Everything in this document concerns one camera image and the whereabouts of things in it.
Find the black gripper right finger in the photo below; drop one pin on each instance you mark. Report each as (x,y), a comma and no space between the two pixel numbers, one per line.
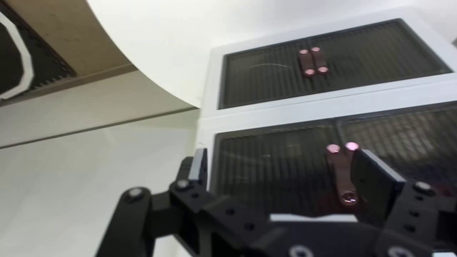
(380,185)

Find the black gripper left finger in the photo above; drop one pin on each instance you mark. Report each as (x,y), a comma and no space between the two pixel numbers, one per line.
(158,218)

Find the white stacked storage cabinet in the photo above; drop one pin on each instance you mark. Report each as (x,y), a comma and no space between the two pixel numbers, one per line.
(209,118)

